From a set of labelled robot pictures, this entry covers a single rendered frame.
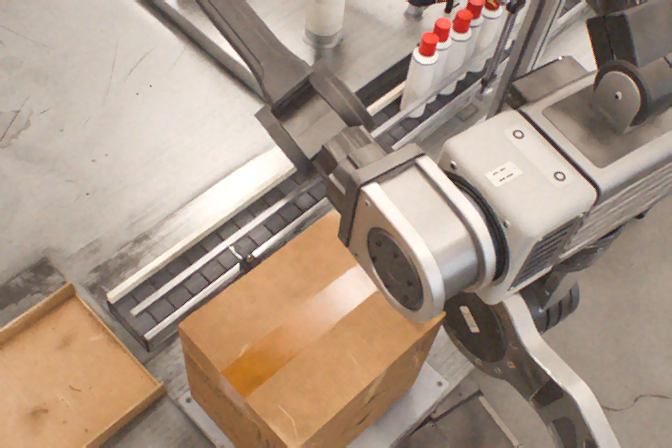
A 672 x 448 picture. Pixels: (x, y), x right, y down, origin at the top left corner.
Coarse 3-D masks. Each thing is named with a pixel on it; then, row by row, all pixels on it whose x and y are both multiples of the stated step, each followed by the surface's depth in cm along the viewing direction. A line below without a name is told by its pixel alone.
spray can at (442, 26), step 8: (440, 24) 149; (448, 24) 150; (432, 32) 152; (440, 32) 150; (448, 32) 150; (440, 40) 151; (448, 40) 153; (440, 48) 152; (448, 48) 153; (440, 56) 154; (440, 64) 156; (440, 72) 158; (432, 80) 159
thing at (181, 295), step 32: (576, 0) 188; (448, 96) 167; (288, 192) 150; (320, 192) 150; (224, 224) 144; (288, 224) 146; (192, 256) 140; (224, 256) 141; (160, 288) 136; (192, 288) 136; (128, 320) 132; (160, 320) 133
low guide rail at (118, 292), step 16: (384, 96) 161; (272, 176) 147; (288, 176) 150; (256, 192) 145; (240, 208) 144; (208, 224) 140; (192, 240) 138; (160, 256) 135; (176, 256) 137; (144, 272) 133; (128, 288) 132
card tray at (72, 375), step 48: (0, 336) 131; (48, 336) 134; (96, 336) 135; (0, 384) 129; (48, 384) 129; (96, 384) 130; (144, 384) 131; (0, 432) 124; (48, 432) 125; (96, 432) 126
